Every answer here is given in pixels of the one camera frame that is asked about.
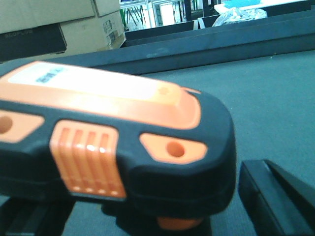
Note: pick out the crumpled clear plastic bag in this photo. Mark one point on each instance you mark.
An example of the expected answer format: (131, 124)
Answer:
(237, 15)

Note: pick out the blue tray on table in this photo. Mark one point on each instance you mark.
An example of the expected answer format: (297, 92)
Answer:
(240, 3)

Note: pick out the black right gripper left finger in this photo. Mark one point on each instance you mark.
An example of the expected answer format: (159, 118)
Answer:
(20, 217)

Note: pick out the dark raised table edge rail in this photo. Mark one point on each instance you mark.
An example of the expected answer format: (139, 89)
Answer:
(270, 36)

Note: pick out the large cardboard box with black print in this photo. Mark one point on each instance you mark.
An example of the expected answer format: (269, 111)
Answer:
(56, 28)

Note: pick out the orange black barcode scanner gun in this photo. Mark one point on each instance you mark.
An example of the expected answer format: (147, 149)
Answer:
(82, 134)

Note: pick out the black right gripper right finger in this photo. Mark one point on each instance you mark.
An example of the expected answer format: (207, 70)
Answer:
(277, 202)

